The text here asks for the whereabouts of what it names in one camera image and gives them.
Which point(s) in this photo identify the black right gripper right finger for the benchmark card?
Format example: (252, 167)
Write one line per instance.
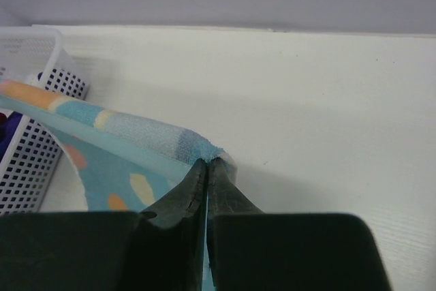
(252, 250)

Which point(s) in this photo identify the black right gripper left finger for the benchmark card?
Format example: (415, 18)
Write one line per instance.
(160, 248)

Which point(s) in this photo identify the blue dotted striped towel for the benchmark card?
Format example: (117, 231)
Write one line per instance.
(124, 161)

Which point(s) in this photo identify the purple towel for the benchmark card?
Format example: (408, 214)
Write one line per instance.
(9, 125)

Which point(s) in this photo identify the white left plastic basket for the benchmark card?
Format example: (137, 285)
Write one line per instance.
(36, 56)

